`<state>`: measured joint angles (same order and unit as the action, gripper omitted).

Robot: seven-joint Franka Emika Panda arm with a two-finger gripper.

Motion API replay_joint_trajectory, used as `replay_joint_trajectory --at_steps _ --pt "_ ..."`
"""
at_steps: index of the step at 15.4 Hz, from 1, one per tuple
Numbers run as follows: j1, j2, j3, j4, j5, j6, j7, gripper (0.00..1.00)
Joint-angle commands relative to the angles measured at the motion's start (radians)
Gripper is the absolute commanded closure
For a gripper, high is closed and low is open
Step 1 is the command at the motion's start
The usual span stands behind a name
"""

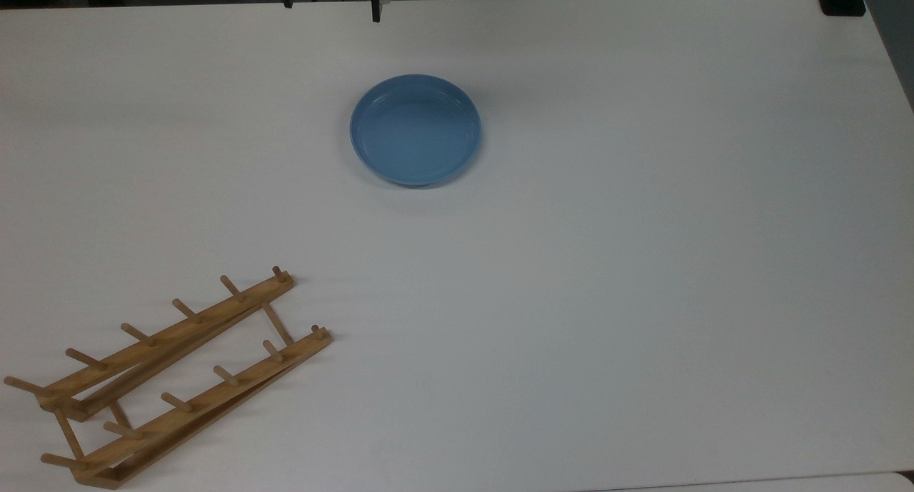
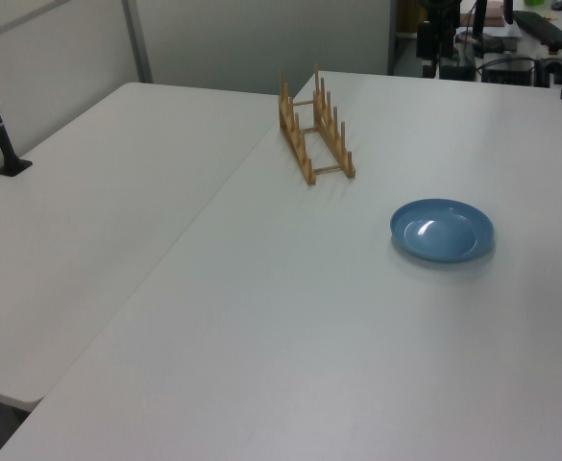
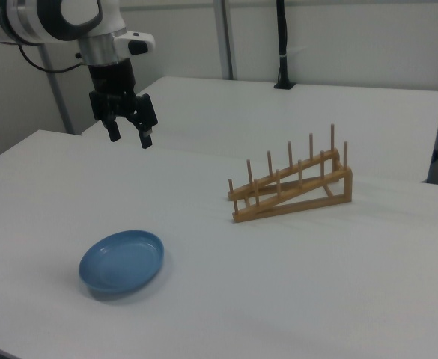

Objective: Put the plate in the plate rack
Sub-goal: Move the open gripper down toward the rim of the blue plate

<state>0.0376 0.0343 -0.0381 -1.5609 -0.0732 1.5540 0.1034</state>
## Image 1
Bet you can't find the blue round plate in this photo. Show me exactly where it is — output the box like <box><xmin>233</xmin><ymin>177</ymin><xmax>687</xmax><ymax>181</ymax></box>
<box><xmin>348</xmin><ymin>74</ymin><xmax>483</xmax><ymax>189</ymax></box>

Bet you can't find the wooden plate rack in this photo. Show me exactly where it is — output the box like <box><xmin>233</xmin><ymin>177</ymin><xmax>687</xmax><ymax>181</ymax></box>
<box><xmin>3</xmin><ymin>265</ymin><xmax>333</xmax><ymax>491</ymax></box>

